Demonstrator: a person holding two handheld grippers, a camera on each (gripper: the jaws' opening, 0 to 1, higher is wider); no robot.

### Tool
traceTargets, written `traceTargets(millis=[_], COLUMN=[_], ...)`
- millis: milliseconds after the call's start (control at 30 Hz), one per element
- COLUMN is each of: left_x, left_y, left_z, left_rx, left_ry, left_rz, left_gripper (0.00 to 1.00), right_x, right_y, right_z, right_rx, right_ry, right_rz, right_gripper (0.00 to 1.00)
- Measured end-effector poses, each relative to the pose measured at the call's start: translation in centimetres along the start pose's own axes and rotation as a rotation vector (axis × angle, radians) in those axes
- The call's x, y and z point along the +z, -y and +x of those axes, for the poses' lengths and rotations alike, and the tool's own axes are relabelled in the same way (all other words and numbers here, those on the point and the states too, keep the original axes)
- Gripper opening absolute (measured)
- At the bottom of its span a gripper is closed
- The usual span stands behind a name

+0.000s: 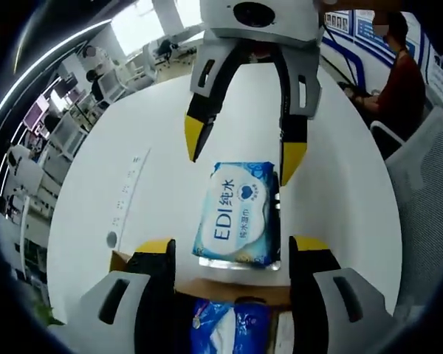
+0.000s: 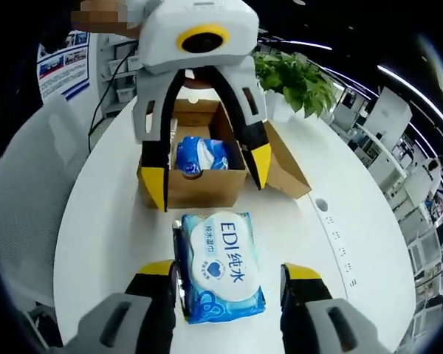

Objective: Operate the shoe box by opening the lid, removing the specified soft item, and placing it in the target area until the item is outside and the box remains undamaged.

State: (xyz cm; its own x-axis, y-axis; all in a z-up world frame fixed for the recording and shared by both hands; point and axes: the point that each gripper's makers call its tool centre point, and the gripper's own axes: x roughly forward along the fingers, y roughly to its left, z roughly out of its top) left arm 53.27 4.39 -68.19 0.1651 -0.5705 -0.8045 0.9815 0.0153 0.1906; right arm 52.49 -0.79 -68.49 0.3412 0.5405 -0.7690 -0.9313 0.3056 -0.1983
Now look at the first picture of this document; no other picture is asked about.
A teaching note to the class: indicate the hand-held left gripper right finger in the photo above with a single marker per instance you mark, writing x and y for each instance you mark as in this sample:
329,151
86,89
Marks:
336,317

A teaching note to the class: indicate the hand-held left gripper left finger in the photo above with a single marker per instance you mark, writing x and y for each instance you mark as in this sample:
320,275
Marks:
110,313

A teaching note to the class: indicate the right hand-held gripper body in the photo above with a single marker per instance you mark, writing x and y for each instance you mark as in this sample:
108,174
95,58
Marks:
291,22

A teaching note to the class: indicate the white printed paper carton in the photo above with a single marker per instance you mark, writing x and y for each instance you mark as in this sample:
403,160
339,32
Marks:
284,335

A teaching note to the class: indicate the brown cardboard shoe box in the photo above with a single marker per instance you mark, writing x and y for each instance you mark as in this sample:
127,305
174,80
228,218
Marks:
225,289

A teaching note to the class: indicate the blue white wet wipes pack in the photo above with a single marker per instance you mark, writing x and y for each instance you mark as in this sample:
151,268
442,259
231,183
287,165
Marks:
232,214

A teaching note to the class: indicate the white office chair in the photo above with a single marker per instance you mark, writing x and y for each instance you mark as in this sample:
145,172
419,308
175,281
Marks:
385,132

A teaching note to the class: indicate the white table socket strip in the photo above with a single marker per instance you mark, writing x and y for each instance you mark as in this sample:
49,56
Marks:
127,191

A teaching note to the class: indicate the grey mesh office chair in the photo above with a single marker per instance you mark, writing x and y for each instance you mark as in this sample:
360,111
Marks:
424,206

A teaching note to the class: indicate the blue white wall board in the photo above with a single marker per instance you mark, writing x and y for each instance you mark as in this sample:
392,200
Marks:
354,26

